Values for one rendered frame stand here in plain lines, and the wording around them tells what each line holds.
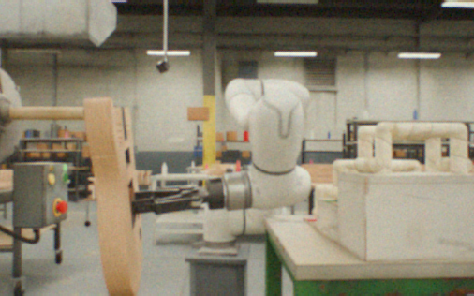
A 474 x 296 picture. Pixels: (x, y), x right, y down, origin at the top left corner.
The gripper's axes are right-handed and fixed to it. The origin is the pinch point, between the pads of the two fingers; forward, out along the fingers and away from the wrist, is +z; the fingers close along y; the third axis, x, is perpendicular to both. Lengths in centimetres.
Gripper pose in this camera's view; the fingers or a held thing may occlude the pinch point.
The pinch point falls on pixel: (134, 202)
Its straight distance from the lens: 79.8
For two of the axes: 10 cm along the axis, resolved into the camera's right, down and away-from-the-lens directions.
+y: -2.1, -1.3, 9.7
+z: -9.8, 0.9, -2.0
